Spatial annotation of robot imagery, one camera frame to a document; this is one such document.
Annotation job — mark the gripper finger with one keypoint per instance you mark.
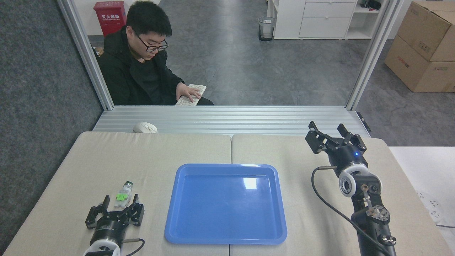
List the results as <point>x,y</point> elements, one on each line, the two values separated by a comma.
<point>355,139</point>
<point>92,217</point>
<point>315,141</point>
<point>138,213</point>

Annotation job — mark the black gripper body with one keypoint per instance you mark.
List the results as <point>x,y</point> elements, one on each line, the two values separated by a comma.
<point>347,156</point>
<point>108,230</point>

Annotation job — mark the blue plastic tray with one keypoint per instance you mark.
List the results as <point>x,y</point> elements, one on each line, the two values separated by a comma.
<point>225,209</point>

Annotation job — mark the person's left hand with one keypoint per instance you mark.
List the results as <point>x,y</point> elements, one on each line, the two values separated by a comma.
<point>188,92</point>

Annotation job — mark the silver aluminium profile platform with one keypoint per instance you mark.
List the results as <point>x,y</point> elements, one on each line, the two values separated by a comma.
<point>249,119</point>

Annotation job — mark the white side table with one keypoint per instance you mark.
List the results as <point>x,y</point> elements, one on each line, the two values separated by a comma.
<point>423,167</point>

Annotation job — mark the white computer mouse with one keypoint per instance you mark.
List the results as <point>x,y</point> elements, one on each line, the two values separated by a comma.
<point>145,128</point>

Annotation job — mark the large cardboard box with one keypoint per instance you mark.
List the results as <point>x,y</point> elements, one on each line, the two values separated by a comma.
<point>416,69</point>

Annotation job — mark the white power strip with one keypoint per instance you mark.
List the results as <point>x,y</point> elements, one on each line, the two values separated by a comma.
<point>432,208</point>

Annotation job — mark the white drawer cabinet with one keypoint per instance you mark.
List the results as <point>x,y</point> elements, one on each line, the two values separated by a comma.
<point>320,21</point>

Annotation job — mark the grey mesh waste bin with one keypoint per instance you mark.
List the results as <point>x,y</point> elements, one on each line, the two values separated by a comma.
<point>266,30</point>

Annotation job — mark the white keyboard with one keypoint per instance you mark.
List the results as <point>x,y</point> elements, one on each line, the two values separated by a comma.
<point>199,88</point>

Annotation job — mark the small cardboard box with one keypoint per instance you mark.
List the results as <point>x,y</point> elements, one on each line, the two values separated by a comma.
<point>426,32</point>

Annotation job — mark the black items on shelf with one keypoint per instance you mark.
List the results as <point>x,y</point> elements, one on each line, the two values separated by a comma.
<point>371,4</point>

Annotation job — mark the person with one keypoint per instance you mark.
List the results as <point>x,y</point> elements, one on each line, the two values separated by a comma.
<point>124,74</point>

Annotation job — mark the red fire extinguisher box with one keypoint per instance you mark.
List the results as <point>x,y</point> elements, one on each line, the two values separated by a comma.
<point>108,16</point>

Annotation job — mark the white green switch part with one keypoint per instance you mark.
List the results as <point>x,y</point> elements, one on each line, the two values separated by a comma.
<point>123,196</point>

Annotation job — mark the silver aluminium post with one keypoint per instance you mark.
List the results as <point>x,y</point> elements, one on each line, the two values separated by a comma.
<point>83,53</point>
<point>373,53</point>

